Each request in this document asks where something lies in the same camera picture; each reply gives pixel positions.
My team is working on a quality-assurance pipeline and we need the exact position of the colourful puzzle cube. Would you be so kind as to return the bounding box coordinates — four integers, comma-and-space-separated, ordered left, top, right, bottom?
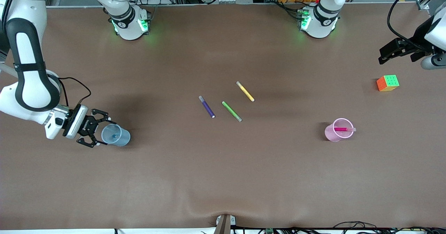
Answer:
376, 75, 400, 92

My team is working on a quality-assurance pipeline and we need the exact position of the light blue mesh cup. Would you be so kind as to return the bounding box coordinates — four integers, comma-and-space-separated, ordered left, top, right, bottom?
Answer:
101, 124, 131, 147

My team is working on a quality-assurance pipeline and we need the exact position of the white stand with pole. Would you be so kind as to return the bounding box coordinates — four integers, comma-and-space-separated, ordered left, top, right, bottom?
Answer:
0, 64, 17, 78

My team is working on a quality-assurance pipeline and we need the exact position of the pink mesh cup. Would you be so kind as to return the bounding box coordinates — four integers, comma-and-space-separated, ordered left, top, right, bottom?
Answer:
324, 118, 354, 142

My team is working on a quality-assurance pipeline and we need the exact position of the purple marker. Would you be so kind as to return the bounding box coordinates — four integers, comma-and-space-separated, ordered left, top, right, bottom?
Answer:
198, 95, 216, 119

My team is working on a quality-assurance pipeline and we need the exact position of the green marker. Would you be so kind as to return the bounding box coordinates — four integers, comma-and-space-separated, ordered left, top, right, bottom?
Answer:
222, 101, 243, 122

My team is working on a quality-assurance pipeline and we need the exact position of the large table cover mat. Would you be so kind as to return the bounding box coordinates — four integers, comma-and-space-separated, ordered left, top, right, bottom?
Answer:
0, 2, 446, 229

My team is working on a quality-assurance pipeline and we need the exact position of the yellow marker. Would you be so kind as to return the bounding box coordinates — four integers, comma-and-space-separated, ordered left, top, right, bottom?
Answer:
236, 81, 255, 102

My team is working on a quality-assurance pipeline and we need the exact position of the metal table clamp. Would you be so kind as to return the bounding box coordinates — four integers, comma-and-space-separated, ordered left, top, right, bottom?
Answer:
214, 214, 236, 234

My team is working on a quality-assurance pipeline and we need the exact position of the black arm base cable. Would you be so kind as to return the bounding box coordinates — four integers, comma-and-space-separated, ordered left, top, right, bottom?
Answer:
274, 1, 303, 21

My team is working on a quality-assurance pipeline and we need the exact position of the black cable bundle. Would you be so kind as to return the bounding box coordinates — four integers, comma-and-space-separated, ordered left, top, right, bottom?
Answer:
293, 221, 446, 234

